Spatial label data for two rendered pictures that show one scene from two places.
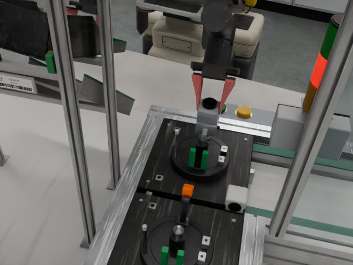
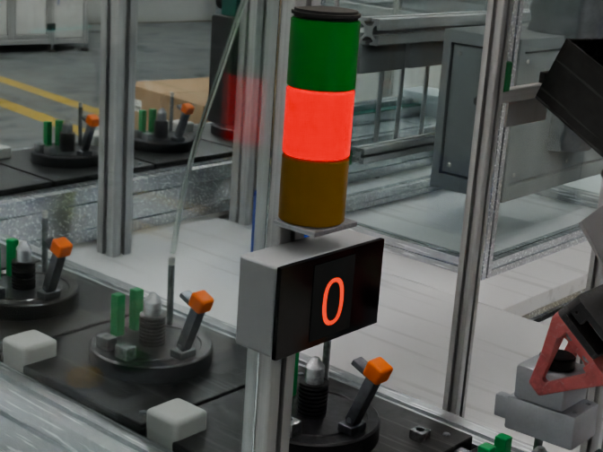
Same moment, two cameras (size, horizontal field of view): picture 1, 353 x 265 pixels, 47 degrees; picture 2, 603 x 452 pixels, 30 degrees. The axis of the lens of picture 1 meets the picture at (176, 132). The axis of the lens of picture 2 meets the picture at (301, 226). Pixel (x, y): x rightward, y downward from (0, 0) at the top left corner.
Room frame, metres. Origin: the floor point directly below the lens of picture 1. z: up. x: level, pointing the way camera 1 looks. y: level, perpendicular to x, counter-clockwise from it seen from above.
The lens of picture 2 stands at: (0.93, -0.93, 1.49)
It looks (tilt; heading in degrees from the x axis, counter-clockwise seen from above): 16 degrees down; 120
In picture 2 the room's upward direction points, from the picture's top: 4 degrees clockwise
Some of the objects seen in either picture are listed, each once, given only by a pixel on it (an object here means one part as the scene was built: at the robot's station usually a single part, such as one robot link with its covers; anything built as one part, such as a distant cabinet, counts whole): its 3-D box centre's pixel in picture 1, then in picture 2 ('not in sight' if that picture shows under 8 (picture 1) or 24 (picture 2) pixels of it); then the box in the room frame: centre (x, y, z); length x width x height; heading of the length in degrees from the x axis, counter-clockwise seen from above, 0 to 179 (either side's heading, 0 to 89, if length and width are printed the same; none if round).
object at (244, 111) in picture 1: (244, 112); not in sight; (0.88, -0.18, 0.96); 0.04 x 0.04 x 0.02
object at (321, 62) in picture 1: (331, 70); (318, 120); (0.53, -0.23, 1.33); 0.05 x 0.05 x 0.05
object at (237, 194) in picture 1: (236, 199); not in sight; (0.57, -0.14, 0.97); 0.05 x 0.05 x 0.04; 80
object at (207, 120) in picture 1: (207, 116); (543, 389); (0.68, -0.06, 1.11); 0.08 x 0.04 x 0.07; 170
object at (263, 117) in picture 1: (241, 121); not in sight; (0.88, -0.18, 0.93); 0.21 x 0.07 x 0.06; 80
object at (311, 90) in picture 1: (321, 96); (313, 186); (0.53, -0.23, 1.28); 0.05 x 0.05 x 0.05
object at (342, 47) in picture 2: (342, 40); (323, 52); (0.53, -0.23, 1.38); 0.05 x 0.05 x 0.05
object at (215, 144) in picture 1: (200, 156); not in sight; (0.68, -0.06, 0.98); 0.14 x 0.14 x 0.02
